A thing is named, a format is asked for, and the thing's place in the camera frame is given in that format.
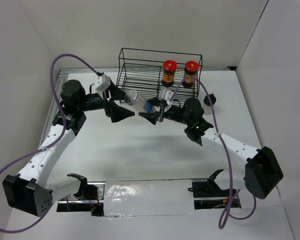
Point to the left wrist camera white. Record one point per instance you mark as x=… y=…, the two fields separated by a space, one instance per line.
x=102 y=83

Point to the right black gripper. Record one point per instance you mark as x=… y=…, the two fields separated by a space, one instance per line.
x=153 y=116

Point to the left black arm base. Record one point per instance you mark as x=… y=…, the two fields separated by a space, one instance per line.
x=89 y=198

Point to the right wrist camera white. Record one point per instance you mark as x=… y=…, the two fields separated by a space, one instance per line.
x=165 y=95

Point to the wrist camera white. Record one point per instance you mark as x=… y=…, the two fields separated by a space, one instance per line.
x=165 y=95
x=102 y=83

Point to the black cap spice bottle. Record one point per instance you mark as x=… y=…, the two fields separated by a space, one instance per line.
x=208 y=103

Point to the silver lid blue label jar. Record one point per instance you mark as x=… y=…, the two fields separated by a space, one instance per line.
x=134 y=99

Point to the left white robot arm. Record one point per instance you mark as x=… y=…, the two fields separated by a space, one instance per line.
x=28 y=190

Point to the red lid sauce jar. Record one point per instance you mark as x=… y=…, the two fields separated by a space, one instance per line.
x=169 y=68
x=190 y=73

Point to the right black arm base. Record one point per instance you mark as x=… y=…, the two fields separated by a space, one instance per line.
x=207 y=194

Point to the reflective foil sheet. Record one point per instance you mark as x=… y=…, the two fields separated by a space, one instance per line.
x=148 y=198

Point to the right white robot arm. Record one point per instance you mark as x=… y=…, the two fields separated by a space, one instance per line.
x=261 y=170

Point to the black wire rack shelf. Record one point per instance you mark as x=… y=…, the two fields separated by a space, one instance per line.
x=142 y=69

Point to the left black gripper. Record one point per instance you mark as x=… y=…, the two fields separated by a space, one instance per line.
x=116 y=113

